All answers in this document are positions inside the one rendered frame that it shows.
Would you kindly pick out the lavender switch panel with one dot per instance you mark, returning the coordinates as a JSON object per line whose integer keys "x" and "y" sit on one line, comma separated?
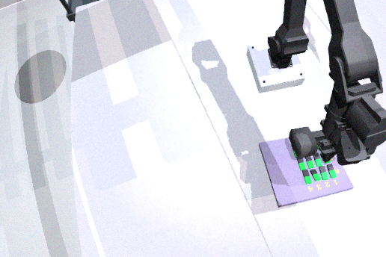
{"x": 296, "y": 180}

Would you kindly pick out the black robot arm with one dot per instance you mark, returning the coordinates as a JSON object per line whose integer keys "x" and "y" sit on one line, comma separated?
{"x": 352, "y": 58}

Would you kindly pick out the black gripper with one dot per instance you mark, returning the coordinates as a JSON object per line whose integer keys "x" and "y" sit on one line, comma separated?
{"x": 305, "y": 142}

